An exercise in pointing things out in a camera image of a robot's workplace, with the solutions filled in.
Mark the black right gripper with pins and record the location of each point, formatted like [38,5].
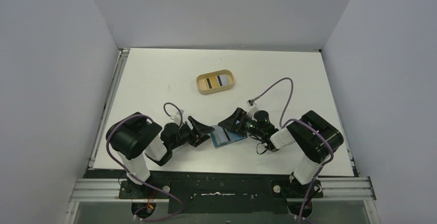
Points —
[241,120]

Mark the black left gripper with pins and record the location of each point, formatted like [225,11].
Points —
[202,130]

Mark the blue leather card holder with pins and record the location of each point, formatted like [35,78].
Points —
[236,137]

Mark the blue credit card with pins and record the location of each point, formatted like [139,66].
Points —
[221,137]

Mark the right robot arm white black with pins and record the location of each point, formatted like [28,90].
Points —
[317,138]

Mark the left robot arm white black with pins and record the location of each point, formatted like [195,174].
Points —
[138,137]

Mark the grey card in tray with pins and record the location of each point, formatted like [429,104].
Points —
[223,80]

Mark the yellow card in tray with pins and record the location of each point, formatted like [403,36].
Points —
[211,82]

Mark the beige oval tray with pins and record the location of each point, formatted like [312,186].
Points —
[201,84]

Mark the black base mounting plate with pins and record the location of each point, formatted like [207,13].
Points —
[219,193]

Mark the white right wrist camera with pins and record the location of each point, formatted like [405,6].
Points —
[252,107]

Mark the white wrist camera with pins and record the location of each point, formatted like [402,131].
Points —
[252,107]
[177,117]

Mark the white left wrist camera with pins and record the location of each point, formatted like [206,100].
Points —
[177,117]

